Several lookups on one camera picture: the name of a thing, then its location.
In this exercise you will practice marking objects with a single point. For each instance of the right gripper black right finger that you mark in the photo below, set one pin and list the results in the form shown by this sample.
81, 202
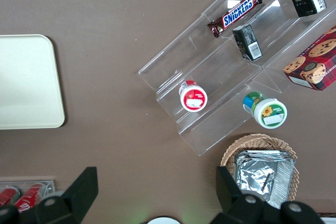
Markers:
236, 208

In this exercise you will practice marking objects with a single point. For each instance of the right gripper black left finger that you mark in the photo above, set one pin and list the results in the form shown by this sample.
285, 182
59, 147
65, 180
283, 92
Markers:
71, 203

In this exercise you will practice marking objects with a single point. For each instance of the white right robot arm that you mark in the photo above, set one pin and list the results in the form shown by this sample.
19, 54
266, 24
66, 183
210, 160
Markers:
164, 221

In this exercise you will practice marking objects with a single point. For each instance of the light wicker basket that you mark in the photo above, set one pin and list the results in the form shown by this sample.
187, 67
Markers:
252, 142

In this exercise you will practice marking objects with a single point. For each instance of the white snack tray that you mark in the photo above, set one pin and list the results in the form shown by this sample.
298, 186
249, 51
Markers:
328, 221

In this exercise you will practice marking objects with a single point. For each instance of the cream plastic tray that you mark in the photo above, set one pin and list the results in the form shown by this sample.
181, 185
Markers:
29, 82

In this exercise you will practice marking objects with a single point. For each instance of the clear acrylic bottle rack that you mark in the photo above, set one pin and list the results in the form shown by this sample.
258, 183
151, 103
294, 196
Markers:
51, 184

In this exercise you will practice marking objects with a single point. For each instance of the red cola bottle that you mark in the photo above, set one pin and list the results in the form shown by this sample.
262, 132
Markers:
30, 197
9, 195

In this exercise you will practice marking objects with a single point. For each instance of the green lidded cup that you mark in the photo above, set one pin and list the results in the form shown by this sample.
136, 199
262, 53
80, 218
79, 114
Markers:
270, 112

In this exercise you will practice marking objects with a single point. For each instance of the red lidded cup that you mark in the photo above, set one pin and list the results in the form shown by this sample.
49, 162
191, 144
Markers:
194, 100

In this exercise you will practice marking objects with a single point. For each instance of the clear acrylic stepped stand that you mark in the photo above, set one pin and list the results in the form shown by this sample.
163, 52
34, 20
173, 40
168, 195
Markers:
223, 77
278, 37

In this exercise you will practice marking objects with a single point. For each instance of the red tartan cookie box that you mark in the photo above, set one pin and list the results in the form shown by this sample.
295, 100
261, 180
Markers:
315, 61

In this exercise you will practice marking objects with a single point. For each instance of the Snickers bar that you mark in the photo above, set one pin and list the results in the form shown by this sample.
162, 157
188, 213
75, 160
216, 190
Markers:
236, 14

